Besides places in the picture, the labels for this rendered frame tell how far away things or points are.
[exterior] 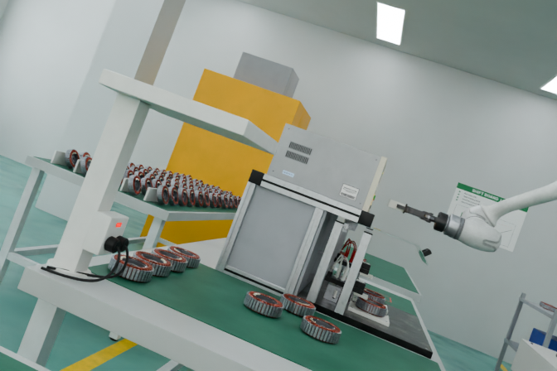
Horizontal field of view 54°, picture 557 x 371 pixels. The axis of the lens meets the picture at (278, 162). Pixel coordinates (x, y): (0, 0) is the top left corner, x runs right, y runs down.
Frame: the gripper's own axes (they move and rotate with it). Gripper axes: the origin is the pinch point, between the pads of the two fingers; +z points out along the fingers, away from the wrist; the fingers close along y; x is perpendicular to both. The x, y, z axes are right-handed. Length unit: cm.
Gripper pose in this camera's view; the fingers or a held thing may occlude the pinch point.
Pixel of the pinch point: (396, 205)
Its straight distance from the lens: 227.2
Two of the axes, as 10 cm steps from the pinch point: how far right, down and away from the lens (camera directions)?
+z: -9.2, -3.4, 2.0
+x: 3.5, -9.4, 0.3
